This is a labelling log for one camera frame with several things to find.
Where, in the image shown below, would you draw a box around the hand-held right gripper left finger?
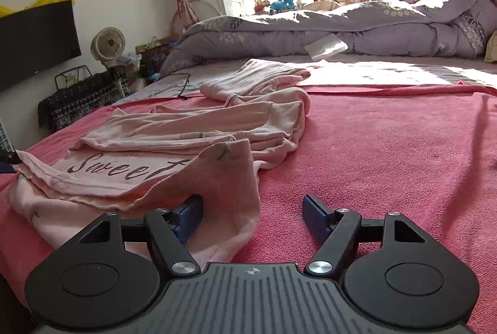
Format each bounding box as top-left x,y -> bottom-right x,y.
77,195 -> 205,276

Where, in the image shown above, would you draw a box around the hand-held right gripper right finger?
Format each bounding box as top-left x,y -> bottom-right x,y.
302,194 -> 428,276

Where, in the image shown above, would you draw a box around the pink strawberry pajama top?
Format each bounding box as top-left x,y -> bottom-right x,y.
8,138 -> 262,269

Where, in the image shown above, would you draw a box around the white grid panel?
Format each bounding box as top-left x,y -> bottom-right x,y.
0,116 -> 11,153

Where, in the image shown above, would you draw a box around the pink bed blanket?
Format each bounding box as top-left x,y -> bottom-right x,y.
0,83 -> 497,319

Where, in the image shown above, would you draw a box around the black patterned cloth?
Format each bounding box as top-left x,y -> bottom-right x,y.
38,66 -> 131,133

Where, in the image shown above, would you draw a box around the light pink pants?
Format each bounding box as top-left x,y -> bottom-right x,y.
78,85 -> 312,166

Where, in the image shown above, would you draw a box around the beige table fan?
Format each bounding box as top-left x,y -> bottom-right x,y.
90,27 -> 128,69

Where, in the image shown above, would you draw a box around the light pink folded garment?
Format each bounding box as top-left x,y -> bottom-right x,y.
199,58 -> 312,105

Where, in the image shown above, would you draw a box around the grey bed sheet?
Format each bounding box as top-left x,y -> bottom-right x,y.
124,52 -> 497,102

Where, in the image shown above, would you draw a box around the white paper sheet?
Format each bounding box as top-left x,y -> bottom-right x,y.
305,33 -> 349,62

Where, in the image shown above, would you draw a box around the purple floral quilt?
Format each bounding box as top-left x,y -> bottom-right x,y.
159,0 -> 494,77

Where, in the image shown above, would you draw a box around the round white hoop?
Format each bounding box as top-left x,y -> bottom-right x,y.
172,0 -> 217,35

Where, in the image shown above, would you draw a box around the beige plush cushion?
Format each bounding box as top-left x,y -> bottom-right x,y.
485,30 -> 497,65

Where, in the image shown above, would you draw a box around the black wire basket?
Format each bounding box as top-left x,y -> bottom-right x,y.
54,64 -> 94,90

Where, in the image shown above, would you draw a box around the black wall television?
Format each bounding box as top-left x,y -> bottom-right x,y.
0,0 -> 82,92

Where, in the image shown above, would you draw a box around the black cable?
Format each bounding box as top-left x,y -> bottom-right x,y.
155,72 -> 191,99

